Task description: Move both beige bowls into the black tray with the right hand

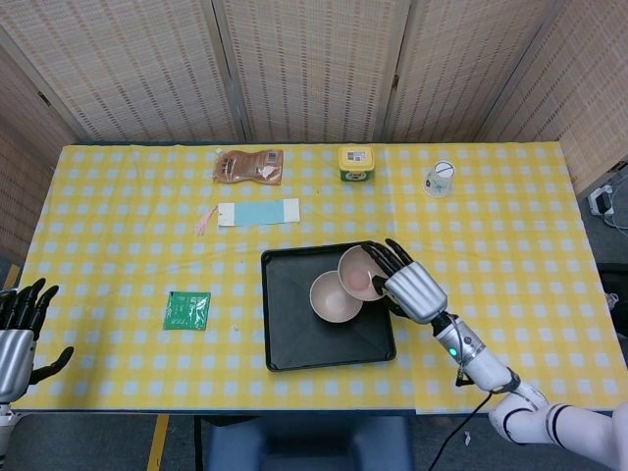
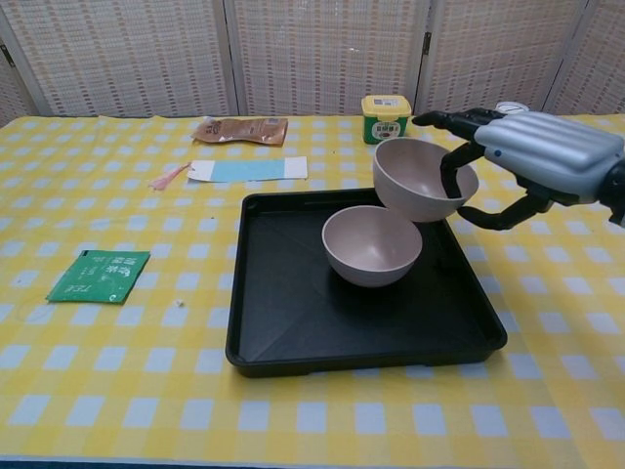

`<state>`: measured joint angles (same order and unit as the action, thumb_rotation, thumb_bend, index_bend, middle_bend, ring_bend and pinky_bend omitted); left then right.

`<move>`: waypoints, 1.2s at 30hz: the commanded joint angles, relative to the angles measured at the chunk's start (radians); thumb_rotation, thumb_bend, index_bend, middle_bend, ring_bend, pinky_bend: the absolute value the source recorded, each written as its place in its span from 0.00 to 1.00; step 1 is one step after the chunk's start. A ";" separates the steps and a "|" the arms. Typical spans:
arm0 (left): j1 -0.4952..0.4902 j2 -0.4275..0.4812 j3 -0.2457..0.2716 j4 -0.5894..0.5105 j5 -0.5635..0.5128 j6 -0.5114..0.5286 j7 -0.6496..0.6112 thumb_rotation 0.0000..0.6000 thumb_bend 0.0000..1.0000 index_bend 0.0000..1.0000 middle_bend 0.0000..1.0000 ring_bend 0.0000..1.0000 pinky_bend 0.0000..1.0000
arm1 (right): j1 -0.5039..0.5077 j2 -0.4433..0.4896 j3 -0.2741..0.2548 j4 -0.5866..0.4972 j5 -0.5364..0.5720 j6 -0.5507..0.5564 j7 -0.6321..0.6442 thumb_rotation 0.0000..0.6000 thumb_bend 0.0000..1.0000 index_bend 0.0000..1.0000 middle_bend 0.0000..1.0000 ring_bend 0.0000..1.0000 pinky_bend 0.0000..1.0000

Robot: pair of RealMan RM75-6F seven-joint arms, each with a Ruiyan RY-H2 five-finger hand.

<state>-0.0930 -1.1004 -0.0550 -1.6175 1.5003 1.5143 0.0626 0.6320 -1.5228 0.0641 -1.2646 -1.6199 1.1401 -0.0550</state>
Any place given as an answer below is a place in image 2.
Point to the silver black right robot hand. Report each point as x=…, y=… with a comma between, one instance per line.
x=547, y=146

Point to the pale pink bowl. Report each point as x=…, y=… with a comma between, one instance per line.
x=371, y=244
x=412, y=176

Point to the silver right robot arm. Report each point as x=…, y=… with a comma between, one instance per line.
x=618, y=193

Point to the black square plastic tray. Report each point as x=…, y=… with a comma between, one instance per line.
x=293, y=322

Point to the yellow green lidded tub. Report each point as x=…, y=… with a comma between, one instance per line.
x=386, y=122

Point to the woven folding screen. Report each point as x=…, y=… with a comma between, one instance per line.
x=312, y=54

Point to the blue white tasselled bookmark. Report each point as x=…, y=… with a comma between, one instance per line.
x=249, y=169

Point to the brown sauce pouch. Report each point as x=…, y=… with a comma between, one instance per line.
x=239, y=129

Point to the green tea packet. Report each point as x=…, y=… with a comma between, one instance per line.
x=100, y=276

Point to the yellow white checkered tablecloth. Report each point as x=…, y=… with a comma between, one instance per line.
x=122, y=381

